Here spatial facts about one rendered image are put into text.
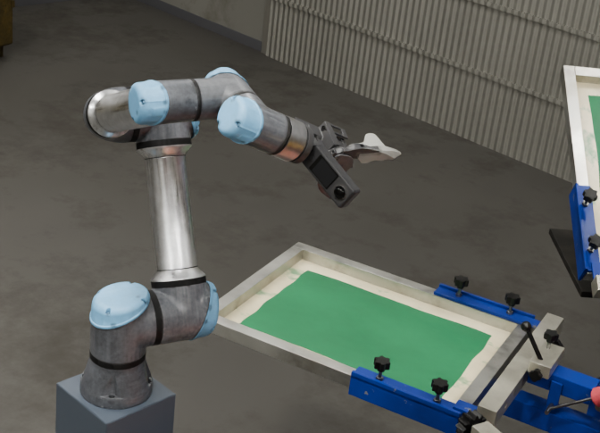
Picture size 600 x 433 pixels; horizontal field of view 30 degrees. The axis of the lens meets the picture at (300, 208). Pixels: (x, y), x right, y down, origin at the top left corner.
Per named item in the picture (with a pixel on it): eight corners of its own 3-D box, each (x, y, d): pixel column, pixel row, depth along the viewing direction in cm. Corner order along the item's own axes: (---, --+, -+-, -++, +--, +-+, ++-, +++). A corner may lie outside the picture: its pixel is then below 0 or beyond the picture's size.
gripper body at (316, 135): (348, 129, 207) (301, 108, 199) (362, 162, 202) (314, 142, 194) (321, 156, 211) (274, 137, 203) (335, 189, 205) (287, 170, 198)
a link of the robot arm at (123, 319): (81, 338, 234) (82, 281, 228) (142, 328, 240) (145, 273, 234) (98, 369, 224) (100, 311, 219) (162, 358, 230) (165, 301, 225)
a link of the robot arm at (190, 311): (140, 345, 237) (113, 89, 236) (205, 334, 244) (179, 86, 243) (159, 349, 226) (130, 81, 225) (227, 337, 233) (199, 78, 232)
